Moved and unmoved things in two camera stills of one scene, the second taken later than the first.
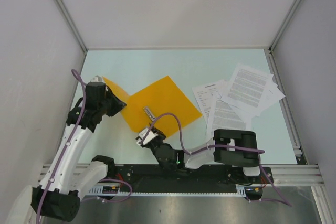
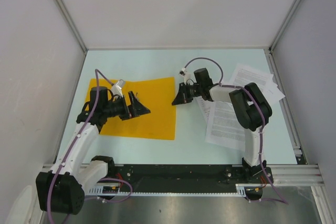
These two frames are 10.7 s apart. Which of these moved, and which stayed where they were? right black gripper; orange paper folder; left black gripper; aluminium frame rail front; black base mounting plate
Moved: left black gripper; right black gripper; orange paper folder
Stayed: aluminium frame rail front; black base mounting plate
